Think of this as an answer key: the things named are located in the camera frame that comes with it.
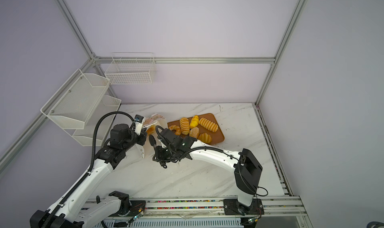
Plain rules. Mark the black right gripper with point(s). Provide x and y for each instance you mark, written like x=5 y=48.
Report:
x=158 y=157

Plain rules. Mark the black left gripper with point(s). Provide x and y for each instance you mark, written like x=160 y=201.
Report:
x=142 y=138

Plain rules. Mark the cartoon animal paper gift bag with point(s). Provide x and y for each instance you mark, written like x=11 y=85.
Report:
x=150 y=124

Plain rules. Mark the orange ring doughnut fake bread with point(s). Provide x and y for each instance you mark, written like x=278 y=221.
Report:
x=176 y=129

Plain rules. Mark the yellow ridged fake bread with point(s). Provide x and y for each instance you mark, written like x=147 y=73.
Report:
x=185 y=126

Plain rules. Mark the tan oval fake bread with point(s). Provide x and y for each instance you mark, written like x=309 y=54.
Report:
x=194 y=132

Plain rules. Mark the yellow oblong fake bread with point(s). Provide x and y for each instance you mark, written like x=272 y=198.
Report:
x=194 y=122

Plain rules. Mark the yellow striped shell fake bread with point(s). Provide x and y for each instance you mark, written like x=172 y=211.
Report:
x=205 y=138

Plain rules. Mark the yellow round fake bread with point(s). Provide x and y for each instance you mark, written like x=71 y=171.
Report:
x=208 y=125

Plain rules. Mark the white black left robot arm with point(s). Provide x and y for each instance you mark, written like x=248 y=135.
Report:
x=87 y=180

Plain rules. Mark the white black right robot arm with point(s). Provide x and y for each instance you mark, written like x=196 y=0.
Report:
x=246 y=169

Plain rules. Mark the brown rectangular tray mat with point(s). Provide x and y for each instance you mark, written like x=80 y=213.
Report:
x=217 y=137

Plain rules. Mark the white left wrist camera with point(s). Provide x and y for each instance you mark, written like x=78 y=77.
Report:
x=139 y=121

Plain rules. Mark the white mesh wall shelf lower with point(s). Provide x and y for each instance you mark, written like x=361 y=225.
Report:
x=85 y=137

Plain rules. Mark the white mesh wall shelf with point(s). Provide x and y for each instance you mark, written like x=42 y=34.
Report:
x=85 y=137
x=72 y=106

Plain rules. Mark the white wire wall basket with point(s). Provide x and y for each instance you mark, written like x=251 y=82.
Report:
x=129 y=68

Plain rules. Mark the white mesh wall shelf upper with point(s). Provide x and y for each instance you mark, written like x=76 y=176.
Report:
x=72 y=106

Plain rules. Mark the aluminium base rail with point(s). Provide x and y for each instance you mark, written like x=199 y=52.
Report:
x=220 y=207

